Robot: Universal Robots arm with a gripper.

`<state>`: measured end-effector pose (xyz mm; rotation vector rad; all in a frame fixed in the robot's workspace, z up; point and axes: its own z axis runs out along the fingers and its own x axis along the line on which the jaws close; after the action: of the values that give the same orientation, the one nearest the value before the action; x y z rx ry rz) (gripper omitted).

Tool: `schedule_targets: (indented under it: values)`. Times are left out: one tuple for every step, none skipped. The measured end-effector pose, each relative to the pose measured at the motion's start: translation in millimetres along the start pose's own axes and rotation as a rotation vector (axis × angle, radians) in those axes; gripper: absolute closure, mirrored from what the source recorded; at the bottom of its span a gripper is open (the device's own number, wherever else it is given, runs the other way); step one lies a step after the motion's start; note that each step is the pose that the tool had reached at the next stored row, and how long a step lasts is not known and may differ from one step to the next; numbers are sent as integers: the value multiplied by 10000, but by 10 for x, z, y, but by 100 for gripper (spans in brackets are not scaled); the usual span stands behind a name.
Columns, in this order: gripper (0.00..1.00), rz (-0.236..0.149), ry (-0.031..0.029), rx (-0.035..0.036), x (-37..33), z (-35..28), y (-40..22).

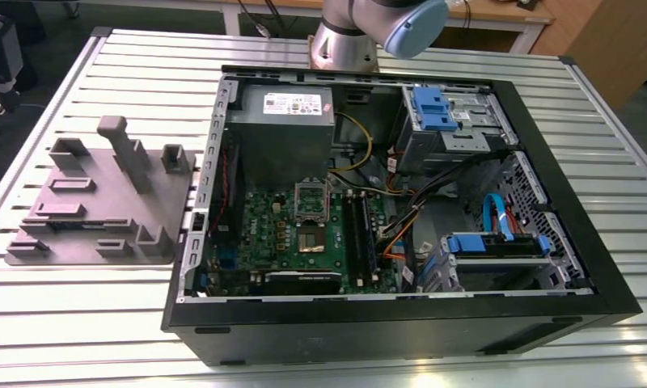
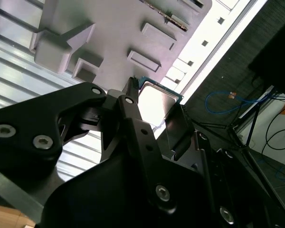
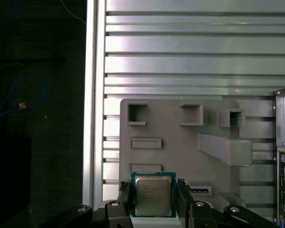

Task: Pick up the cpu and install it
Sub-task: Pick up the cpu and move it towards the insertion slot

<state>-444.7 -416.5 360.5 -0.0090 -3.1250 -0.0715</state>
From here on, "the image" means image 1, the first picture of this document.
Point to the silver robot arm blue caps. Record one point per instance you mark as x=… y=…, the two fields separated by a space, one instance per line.
x=339 y=48

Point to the black table corner cap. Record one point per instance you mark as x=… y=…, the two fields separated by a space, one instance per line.
x=567 y=60
x=102 y=32

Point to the grey parts rack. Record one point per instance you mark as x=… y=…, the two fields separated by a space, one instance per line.
x=114 y=194

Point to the green RAM stick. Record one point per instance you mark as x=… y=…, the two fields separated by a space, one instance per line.
x=77 y=226

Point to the grey power supply unit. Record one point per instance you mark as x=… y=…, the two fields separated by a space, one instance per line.
x=280 y=149

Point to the green motherboard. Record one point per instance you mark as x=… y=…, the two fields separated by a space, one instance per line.
x=264 y=218

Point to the blue VGA port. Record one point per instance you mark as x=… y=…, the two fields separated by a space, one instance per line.
x=227 y=258

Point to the black RAM slot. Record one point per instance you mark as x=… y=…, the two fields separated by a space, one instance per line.
x=350 y=238

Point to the black graphics card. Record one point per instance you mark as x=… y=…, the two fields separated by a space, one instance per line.
x=302 y=283

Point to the blue plastic drive latch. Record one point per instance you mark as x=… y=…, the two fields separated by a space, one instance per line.
x=434 y=109

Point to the black RAM stick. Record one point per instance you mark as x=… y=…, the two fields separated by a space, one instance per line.
x=369 y=238

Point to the grey metal drive cage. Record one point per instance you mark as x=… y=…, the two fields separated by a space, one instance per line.
x=442 y=151

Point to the black PC case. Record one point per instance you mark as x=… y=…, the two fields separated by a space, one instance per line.
x=355 y=335

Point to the hard disk in blue carrier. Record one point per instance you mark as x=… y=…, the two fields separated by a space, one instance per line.
x=466 y=244

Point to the grey metal disk bay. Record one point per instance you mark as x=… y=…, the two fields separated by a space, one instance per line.
x=505 y=262

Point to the wooden cabinet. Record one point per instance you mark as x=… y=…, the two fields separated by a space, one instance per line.
x=614 y=40

